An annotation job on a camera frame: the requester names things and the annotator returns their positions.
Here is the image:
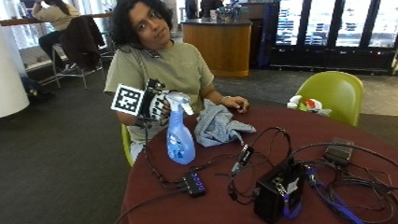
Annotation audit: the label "black cable adapter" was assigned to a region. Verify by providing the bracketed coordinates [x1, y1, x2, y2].
[230, 144, 255, 175]

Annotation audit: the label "blue spray bottle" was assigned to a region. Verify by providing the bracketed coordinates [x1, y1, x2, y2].
[163, 91, 196, 165]

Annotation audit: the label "white marker cube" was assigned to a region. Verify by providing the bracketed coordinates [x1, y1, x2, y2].
[109, 83, 146, 117]

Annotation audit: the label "black usb hub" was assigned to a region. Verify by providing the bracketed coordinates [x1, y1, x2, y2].
[178, 171, 208, 198]

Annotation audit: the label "green plastic chair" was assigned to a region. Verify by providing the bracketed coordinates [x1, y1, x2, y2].
[294, 70, 365, 127]
[121, 123, 135, 168]

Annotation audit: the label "white round column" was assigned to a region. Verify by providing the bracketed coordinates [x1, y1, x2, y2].
[0, 24, 30, 119]

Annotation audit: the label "grey-blue cloth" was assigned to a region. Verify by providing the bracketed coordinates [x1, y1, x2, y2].
[192, 98, 256, 148]

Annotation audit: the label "the person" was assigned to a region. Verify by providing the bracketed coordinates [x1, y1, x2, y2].
[103, 0, 251, 163]

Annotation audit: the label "black power adapter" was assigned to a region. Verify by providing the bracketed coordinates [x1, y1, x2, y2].
[323, 136, 355, 166]

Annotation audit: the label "black electronics box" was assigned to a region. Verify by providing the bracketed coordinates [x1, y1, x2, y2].
[252, 159, 307, 224]

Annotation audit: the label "metal high chair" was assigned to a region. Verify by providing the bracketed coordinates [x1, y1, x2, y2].
[49, 43, 103, 91]

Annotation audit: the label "wooden bar counter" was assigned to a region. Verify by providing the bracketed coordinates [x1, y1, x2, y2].
[0, 12, 114, 27]

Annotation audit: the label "blue lanyard strap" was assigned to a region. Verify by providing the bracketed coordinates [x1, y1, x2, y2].
[282, 166, 365, 224]

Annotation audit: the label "dark backpack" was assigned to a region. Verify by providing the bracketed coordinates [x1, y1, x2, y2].
[18, 76, 55, 101]

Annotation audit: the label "items on counter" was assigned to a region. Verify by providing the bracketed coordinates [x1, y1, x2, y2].
[208, 3, 243, 23]

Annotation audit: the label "black framed glass doors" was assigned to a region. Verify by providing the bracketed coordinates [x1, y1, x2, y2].
[264, 0, 398, 76]

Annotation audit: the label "black glove cable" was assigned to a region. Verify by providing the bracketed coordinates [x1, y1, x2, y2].
[135, 116, 187, 190]

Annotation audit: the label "dark jacket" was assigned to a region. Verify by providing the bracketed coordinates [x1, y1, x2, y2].
[58, 14, 106, 72]

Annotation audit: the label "round wooden counter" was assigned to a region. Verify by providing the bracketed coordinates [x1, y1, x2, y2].
[179, 18, 254, 78]

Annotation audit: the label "tangle of black cables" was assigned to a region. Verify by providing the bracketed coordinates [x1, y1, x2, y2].
[224, 126, 398, 224]

